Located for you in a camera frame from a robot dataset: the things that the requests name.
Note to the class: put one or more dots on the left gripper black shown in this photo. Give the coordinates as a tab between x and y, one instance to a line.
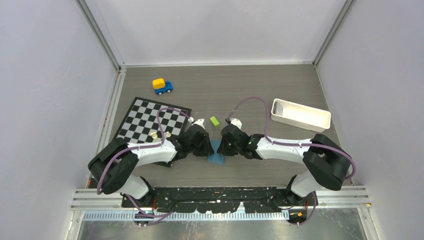
207	150

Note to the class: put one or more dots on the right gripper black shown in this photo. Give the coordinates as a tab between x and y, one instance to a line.
223	150

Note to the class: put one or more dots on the blue card holder wallet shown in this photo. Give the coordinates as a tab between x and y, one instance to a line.
216	158

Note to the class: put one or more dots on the stack of credit cards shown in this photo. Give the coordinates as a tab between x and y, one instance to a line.
278	109

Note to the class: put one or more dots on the white plastic box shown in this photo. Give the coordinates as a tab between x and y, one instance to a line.
302	116

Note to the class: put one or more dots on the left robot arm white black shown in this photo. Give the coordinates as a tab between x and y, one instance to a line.
112	167

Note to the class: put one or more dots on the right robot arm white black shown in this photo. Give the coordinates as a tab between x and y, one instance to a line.
327	164

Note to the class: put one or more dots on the green block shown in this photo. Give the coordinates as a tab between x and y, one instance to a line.
214	121

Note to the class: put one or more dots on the black white chessboard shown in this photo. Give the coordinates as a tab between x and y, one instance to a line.
140	120

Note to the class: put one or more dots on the blue yellow toy car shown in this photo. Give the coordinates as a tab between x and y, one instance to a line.
161	86

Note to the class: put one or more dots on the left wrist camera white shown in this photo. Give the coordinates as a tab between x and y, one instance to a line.
199	122

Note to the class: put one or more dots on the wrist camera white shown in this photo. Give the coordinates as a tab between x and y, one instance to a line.
234	121
199	122

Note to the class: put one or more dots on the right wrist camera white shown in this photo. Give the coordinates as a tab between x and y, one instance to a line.
234	121

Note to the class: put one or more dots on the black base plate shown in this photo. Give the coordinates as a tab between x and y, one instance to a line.
218	200

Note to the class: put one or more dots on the aluminium frame rail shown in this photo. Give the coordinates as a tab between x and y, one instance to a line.
94	207

